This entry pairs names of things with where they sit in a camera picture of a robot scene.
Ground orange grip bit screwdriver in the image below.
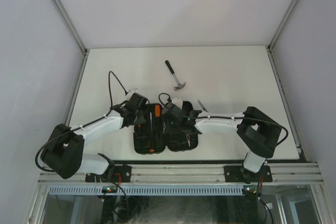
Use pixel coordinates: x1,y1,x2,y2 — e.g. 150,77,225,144
154,104,161,128

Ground black plastic tool case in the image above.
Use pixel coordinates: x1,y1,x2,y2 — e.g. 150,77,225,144
133,101,201,155

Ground black orange handled screwdriver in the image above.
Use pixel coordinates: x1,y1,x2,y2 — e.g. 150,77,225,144
149,112,155,153

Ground orange handled needle-nose pliers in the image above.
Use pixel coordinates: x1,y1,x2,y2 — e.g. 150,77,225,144
186,134,191,147

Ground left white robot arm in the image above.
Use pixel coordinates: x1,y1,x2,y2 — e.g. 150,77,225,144
35,92,149,182

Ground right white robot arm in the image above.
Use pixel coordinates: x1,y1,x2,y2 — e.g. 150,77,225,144
162,102,288,183

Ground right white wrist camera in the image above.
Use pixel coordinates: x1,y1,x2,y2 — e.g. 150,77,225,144
171,97,183,111

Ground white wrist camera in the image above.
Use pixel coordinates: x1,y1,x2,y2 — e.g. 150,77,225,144
171,97,183,111
127,89,139,95

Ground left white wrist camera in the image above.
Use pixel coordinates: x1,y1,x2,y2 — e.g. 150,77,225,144
127,89,139,95

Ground black handled claw hammer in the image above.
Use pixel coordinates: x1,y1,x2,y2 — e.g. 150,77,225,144
165,60,186,91

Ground right black camera cable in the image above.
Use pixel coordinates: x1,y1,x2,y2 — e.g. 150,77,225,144
158,92,289,183

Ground black camera cable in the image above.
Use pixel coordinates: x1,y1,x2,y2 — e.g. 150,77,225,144
158,92,289,183
35,70,132,174

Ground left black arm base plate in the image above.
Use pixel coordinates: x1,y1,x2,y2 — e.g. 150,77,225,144
85,164,132,184

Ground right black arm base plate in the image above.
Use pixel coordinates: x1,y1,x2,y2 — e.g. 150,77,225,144
224,165,273,184

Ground blue slotted cable duct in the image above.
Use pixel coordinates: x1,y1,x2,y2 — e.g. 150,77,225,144
48,185,244,196

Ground left black camera cable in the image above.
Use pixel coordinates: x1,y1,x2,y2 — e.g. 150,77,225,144
35,70,132,174

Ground aluminium front frame rail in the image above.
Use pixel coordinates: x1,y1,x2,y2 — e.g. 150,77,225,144
38,163,323,184

